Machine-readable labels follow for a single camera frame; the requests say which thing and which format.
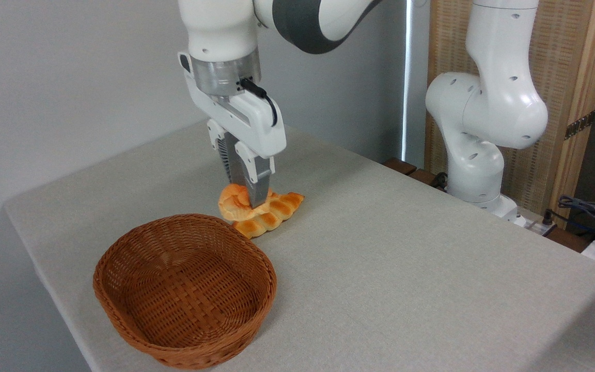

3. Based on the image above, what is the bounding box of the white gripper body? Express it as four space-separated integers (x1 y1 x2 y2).
177 51 288 160

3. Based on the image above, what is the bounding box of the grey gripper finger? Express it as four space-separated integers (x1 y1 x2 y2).
206 118 247 187
234 141 277 209

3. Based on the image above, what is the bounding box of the round knotted bread roll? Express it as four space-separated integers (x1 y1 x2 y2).
218 183 273 222

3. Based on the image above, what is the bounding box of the long braided bread loaf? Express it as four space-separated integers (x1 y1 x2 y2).
232 190 306 239

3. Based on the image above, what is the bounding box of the brown wicker basket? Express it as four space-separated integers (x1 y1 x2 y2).
93 213 278 370

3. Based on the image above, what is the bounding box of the grey table cloth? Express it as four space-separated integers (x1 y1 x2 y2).
3 111 595 372

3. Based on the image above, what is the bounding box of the white power strip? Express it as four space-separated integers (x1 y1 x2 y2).
513 213 557 237

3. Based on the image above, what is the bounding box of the metal screen hinge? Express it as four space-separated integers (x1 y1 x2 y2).
565 110 595 141

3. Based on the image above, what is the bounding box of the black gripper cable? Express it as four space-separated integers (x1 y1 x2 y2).
239 77 279 128

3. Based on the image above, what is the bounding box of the bundle of dark cables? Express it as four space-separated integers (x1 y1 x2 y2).
557 195 595 239

